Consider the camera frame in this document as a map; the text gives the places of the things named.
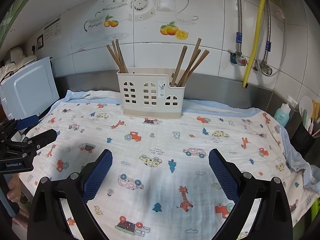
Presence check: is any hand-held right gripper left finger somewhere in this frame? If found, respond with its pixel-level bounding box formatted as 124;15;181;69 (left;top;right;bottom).
30;149;113;240

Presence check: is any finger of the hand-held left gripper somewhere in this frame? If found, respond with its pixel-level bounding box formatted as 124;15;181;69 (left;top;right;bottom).
25;129;57;151
15;115;39;130

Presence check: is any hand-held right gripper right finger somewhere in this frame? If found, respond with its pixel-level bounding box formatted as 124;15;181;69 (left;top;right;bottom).
208;148;293;240

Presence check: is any cream plastic utensil holder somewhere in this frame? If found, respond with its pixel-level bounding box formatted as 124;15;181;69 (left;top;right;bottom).
117;67;185;119

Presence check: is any group of wooden chopsticks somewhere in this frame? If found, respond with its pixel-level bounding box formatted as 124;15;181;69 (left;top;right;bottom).
106;38;210;87

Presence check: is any person's left hand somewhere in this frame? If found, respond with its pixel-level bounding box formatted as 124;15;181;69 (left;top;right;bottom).
7;174;22;200

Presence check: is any white microwave oven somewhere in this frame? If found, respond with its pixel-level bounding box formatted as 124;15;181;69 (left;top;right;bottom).
0;56;60;120

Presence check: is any white rounded container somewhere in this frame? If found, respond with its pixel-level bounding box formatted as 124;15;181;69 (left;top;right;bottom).
9;47;25;63

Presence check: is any cartoon printed white cloth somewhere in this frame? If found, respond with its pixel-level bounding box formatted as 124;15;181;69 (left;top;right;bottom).
19;89;320;240

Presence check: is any teal pump soap bottle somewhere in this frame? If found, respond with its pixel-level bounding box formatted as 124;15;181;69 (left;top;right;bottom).
273;95;298;128

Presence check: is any black utensil container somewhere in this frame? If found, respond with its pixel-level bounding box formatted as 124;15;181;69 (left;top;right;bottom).
291;124;316;157

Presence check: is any green plastic rack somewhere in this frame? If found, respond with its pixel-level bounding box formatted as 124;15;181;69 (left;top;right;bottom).
310;197;320;230

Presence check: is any white rice paddle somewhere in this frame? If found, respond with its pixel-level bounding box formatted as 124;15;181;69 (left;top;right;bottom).
299;95;313;128

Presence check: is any yellow bottle brush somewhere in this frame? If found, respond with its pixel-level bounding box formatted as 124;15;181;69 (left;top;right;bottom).
311;99;320;123

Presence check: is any metal angle valve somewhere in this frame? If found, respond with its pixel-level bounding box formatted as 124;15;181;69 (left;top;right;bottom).
257;60;273;75

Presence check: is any black cable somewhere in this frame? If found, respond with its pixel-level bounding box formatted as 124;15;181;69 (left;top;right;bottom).
0;71;18;83

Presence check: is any wall notice sticker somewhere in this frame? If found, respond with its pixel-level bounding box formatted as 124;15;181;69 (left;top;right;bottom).
44;17;62;42

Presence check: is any red handled valve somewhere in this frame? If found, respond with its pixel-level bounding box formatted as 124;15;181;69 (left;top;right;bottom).
229;51;248;67

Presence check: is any yellow gas hose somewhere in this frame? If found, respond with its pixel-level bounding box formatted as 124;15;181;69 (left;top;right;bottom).
241;0;267;88

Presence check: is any braided metal hose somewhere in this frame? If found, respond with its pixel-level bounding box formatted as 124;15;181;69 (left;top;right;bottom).
254;0;288;77
234;0;244;55

